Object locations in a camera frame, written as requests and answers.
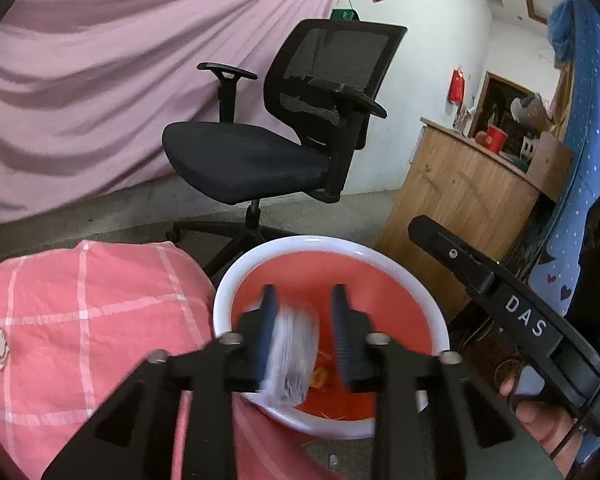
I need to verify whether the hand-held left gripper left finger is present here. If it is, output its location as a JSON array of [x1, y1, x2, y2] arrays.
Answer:
[[40, 285, 278, 480]]

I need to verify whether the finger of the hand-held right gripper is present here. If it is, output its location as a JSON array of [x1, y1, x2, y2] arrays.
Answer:
[[409, 215, 497, 296]]

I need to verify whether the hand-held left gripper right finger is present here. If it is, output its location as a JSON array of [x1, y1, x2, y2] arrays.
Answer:
[[330, 285, 563, 480]]

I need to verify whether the red basin with white rim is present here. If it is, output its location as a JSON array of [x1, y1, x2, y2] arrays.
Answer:
[[213, 235, 451, 441]]

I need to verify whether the orange wrapper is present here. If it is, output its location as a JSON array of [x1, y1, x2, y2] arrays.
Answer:
[[309, 364, 333, 388]]

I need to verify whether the red cup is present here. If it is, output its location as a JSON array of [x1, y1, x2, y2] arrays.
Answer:
[[485, 125, 510, 154]]

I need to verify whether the wooden cabinet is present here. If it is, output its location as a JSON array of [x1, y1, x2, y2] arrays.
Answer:
[[375, 117, 576, 351]]

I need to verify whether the dark framed picture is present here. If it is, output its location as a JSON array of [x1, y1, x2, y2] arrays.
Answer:
[[472, 71, 557, 161]]

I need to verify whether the blue dotted cloth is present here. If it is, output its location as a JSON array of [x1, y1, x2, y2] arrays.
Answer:
[[527, 0, 600, 461]]

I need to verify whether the pink checkered tablecloth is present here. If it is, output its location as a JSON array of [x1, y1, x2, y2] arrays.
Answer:
[[0, 240, 346, 480]]

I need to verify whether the black mesh office chair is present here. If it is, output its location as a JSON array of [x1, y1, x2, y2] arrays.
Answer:
[[161, 19, 408, 281]]

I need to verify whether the red wall packet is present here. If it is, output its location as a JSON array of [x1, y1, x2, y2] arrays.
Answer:
[[450, 67, 467, 104]]

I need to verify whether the pink hanging cloth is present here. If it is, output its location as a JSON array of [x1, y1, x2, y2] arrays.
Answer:
[[0, 0, 345, 228]]

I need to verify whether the person's right hand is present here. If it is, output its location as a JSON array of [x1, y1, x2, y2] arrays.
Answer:
[[500, 380, 581, 463]]

